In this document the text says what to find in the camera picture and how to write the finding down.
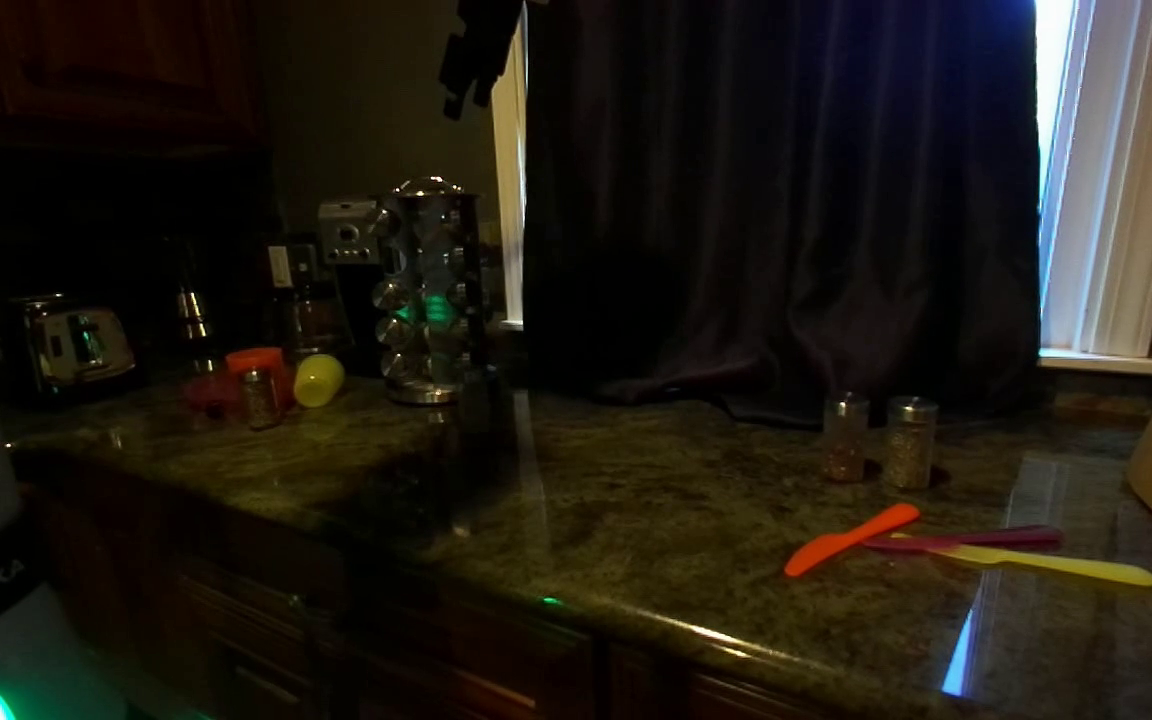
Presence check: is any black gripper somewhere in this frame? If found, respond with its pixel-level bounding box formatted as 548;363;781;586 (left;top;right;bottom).
435;0;528;124

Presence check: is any large stainless steel pot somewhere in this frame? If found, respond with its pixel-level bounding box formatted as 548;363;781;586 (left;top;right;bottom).
311;195;398;378

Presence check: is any dark window curtain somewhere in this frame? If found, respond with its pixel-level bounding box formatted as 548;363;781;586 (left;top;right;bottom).
519;0;1048;418

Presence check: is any yellow plastic cup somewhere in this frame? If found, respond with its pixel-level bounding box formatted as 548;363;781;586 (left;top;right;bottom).
287;346;353;417

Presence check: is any orange plastic cup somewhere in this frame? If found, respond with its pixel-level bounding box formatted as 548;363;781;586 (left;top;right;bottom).
222;343;295;433

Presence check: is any glass spice jar steel cap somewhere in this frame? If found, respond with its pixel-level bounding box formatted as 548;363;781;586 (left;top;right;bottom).
240;367;282;433
879;392;944;497
821;388;874;489

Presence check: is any purple plastic cup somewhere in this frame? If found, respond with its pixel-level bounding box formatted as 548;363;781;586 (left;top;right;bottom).
179;367;246;428

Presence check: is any silver toaster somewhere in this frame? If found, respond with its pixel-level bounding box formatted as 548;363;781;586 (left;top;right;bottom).
11;289;146;404

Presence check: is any orange plastic knife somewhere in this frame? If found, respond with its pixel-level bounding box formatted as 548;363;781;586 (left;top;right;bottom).
781;501;930;585

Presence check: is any dark wood base cabinet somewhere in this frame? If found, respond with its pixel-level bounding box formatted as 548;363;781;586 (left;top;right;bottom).
7;444;967;720

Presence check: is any purple plastic knife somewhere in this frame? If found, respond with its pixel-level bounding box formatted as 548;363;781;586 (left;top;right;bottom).
866;524;1066;558

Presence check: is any yellow plastic knife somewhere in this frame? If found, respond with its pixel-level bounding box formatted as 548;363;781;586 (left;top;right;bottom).
930;536;1152;592

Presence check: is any white window frame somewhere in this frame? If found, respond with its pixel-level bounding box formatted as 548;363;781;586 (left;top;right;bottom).
490;0;1152;378

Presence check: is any wall power outlet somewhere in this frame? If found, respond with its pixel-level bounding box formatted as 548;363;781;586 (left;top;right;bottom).
264;232;306;297

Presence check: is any dark wood wall cabinet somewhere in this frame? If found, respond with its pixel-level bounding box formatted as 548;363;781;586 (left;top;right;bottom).
0;0;260;153

